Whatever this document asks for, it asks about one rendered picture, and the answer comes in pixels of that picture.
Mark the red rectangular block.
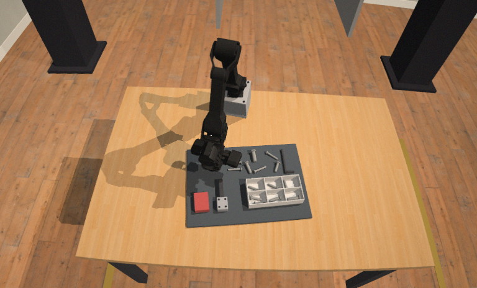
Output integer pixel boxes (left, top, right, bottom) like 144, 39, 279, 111
194, 192, 209, 213

